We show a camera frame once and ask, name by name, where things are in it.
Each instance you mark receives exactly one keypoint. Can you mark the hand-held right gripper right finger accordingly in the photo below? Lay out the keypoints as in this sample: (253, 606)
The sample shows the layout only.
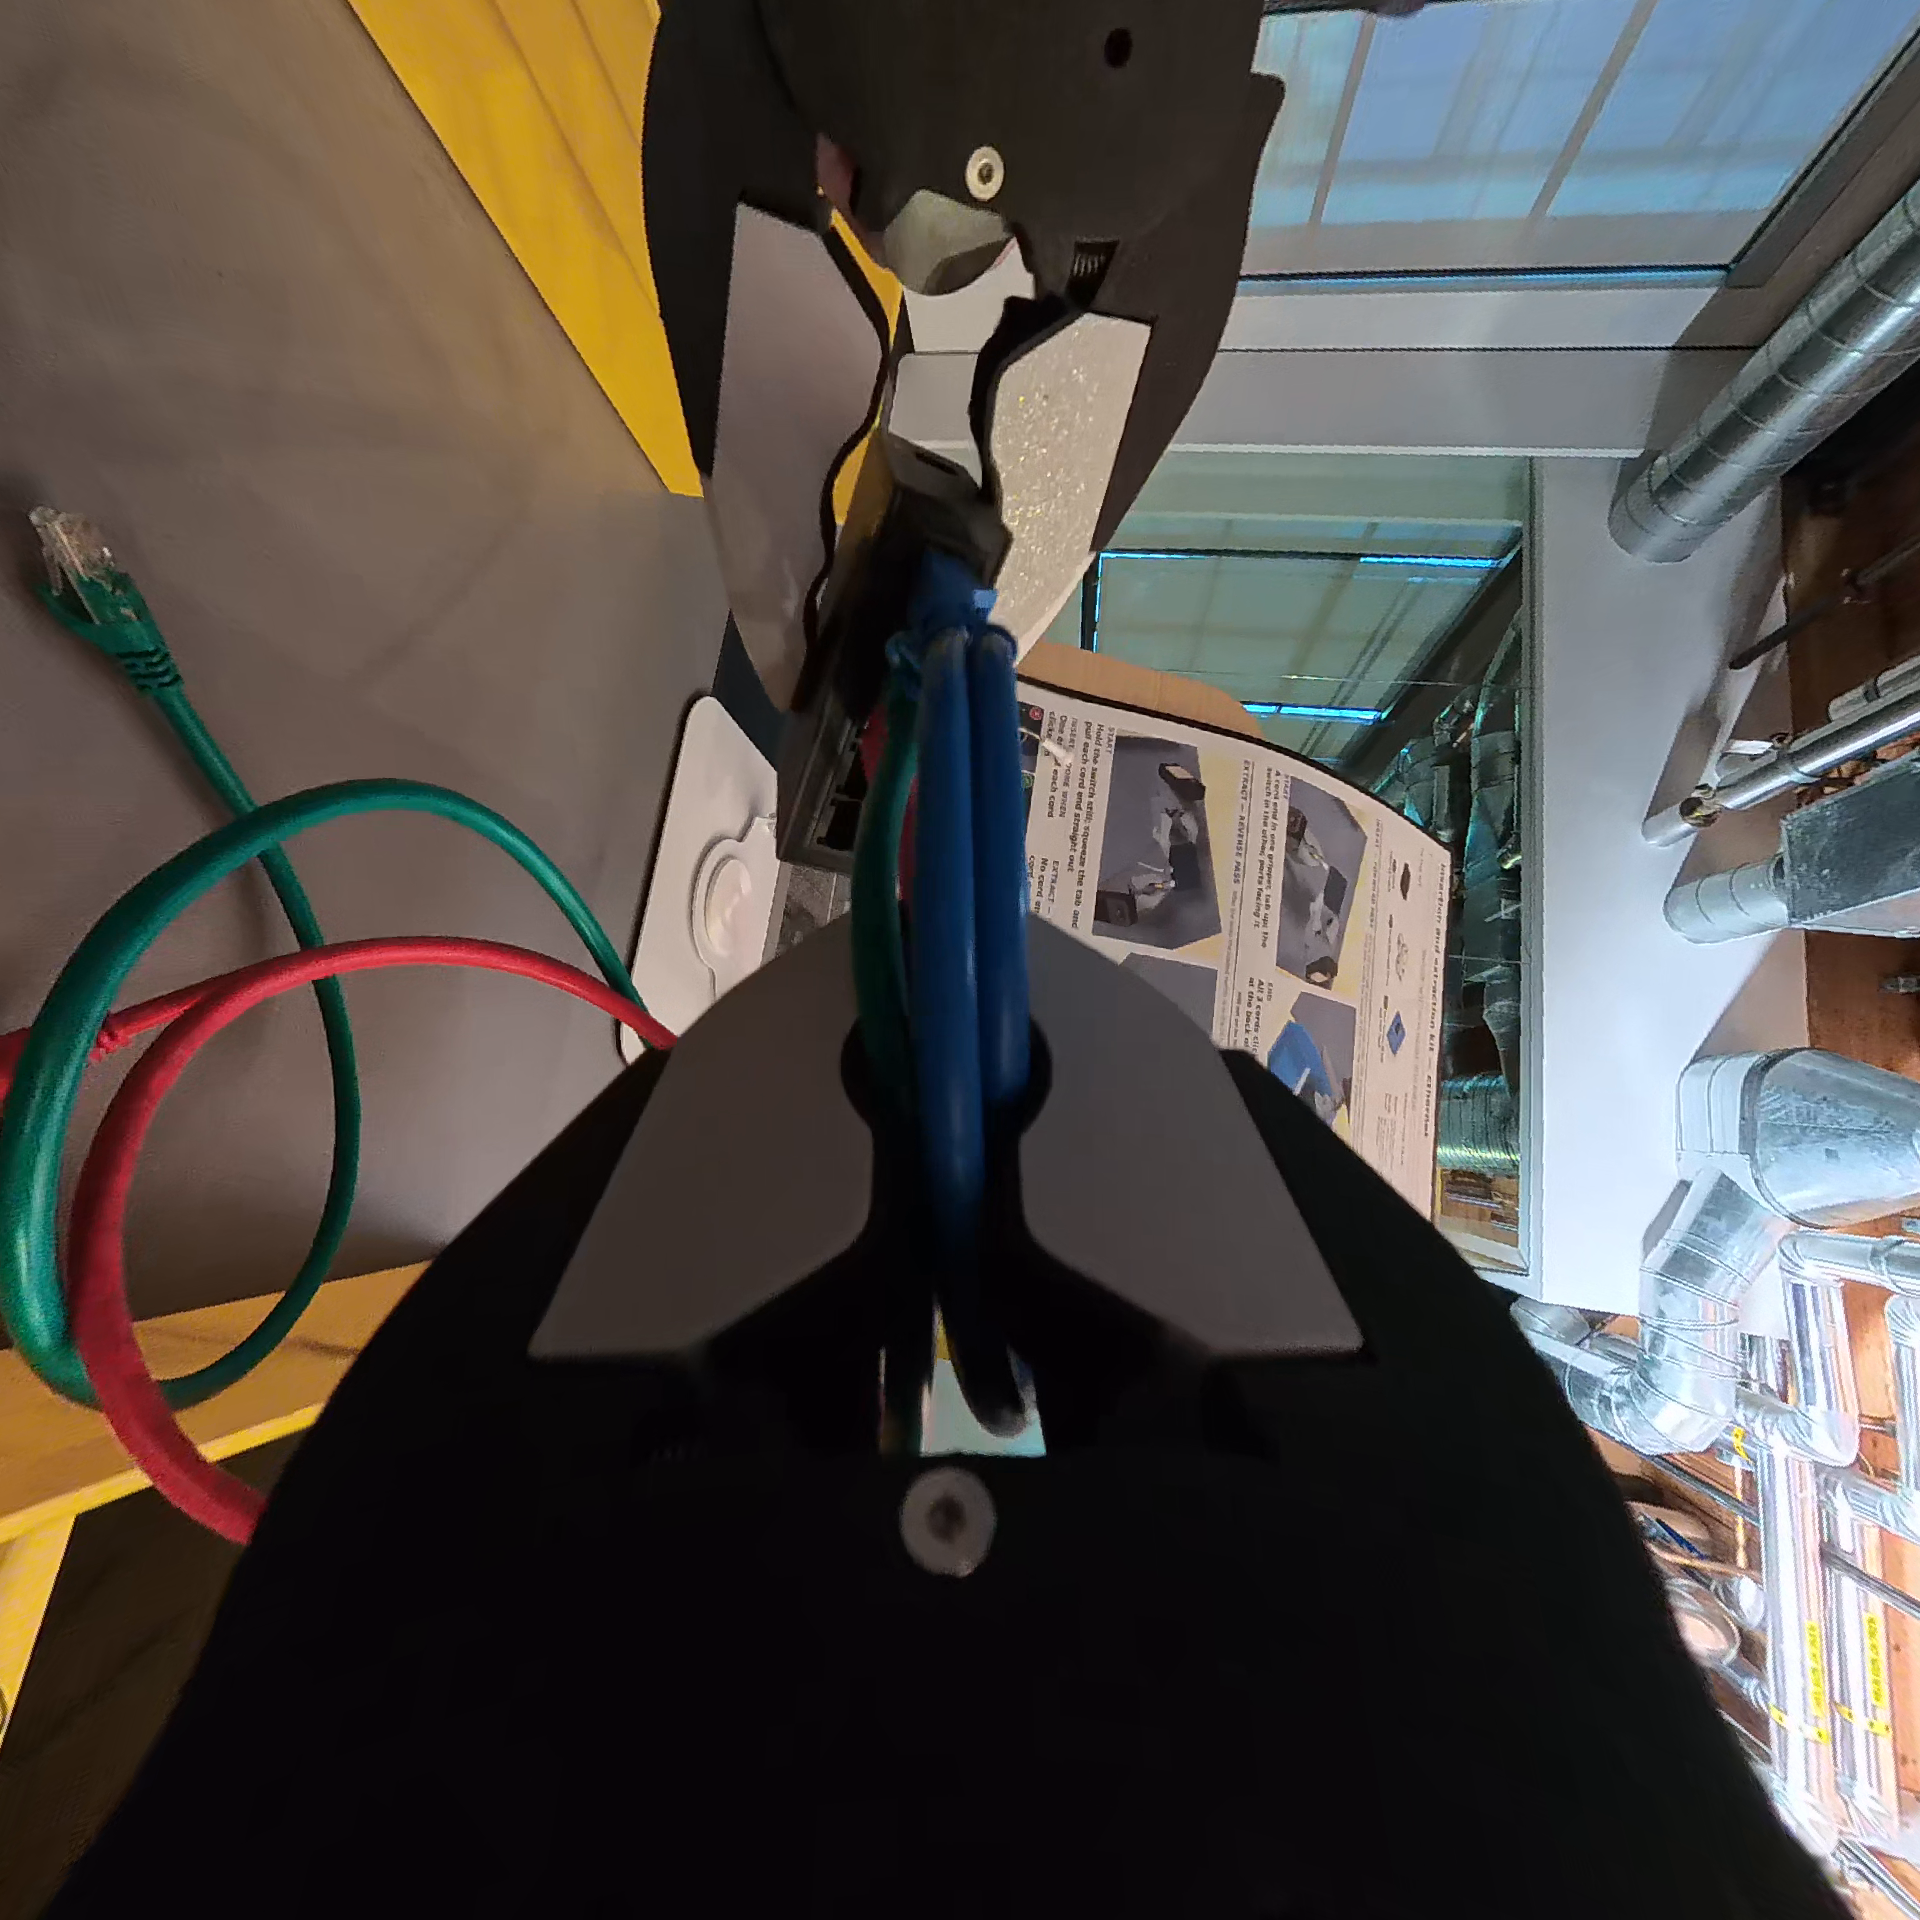
(1185, 1184)

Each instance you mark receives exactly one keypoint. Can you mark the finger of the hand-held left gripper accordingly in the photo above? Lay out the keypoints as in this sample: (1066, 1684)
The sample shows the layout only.
(779, 419)
(1073, 437)

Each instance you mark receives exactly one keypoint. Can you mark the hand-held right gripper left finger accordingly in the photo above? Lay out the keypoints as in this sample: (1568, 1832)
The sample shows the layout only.
(721, 1171)

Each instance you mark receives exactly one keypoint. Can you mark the yellow plastic bin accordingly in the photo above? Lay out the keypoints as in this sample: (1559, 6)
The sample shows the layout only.
(195, 1379)
(510, 180)

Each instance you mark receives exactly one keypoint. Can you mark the black flat object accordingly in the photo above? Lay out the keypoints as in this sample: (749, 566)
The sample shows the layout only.
(742, 669)

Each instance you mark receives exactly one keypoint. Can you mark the brown backing board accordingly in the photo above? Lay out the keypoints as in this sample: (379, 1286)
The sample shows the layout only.
(1140, 683)

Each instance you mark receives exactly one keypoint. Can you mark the printed instruction sheet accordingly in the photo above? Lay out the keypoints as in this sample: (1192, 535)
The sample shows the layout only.
(1246, 900)

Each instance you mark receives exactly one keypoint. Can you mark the white mounting plate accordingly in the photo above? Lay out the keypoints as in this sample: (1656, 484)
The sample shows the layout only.
(705, 840)

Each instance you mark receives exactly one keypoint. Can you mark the glass window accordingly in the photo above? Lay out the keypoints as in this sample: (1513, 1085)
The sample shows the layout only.
(1499, 120)

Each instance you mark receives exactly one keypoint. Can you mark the insulated silver pipes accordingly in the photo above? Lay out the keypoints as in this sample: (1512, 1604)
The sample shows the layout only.
(1800, 1499)

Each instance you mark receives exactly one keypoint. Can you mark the metal pipe with brass end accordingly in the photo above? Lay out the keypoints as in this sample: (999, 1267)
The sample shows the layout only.
(1783, 765)

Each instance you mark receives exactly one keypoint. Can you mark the thin black ceiling pipe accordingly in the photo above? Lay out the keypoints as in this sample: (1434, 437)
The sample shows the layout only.
(1814, 607)

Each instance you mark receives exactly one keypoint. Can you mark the silver elbow duct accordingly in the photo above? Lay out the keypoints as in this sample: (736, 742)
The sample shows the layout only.
(1783, 1125)

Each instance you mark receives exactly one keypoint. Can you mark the spiral metal air duct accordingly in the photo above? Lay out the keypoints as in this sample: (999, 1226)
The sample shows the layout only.
(1755, 405)

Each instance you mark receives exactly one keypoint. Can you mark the rectangular metal air duct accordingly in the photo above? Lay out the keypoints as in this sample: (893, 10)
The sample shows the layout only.
(1846, 856)

